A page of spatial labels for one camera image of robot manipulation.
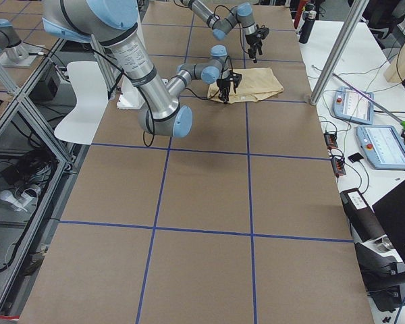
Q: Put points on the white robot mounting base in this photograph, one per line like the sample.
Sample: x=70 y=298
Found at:
x=131 y=94

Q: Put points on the lower blue teach pendant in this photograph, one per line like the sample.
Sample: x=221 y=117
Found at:
x=382 y=146

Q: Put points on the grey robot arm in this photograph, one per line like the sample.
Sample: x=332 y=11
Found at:
x=114 y=24
x=222 y=20

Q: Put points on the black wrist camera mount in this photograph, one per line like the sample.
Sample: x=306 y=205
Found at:
x=262 y=32
x=235 y=79

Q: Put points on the black computer monitor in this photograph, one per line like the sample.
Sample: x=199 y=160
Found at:
x=390 y=213

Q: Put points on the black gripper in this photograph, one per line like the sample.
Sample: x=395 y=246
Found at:
x=223 y=83
x=252 y=40

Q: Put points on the cream long-sleeve graphic shirt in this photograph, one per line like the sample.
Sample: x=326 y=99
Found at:
x=256 y=85

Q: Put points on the aluminium frame post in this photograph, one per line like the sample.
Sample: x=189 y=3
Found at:
x=340 y=43

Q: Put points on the black water bottle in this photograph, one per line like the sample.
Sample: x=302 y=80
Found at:
x=309 y=16

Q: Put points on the upper blue teach pendant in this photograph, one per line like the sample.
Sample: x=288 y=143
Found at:
x=351 y=106

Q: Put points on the white plastic chair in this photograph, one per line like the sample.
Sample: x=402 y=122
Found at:
x=81 y=123

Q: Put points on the blue teach pendant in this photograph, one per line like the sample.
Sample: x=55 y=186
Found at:
x=382 y=146
x=351 y=106

